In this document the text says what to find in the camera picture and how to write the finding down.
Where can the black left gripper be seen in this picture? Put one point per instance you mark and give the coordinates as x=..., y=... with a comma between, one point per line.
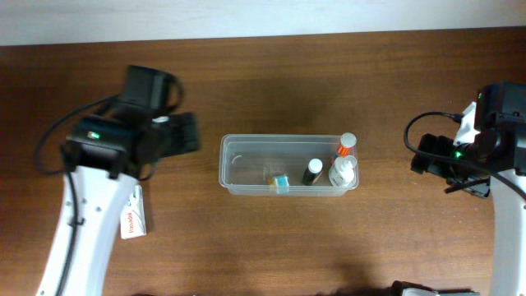
x=181, y=132

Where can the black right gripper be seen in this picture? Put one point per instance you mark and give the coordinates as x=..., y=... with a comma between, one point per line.
x=429, y=153

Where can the clear plastic container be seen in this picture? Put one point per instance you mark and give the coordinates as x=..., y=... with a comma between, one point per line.
x=248, y=161

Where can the white medicine box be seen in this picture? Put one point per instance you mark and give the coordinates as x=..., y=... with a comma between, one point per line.
x=132, y=218

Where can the gold lid balm jar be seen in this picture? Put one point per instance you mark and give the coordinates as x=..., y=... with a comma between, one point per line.
x=279, y=184

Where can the white squeeze bottle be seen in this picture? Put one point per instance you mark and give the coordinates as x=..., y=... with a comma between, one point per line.
x=342, y=172

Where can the orange tube white cap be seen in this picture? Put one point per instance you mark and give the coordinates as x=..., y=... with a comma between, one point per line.
x=346, y=143

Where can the dark bottle white cap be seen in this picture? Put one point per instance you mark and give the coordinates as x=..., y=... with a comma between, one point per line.
x=312, y=172

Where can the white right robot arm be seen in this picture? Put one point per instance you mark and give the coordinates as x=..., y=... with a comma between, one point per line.
x=487, y=162

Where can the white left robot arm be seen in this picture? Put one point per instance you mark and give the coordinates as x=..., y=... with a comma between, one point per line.
x=104, y=160

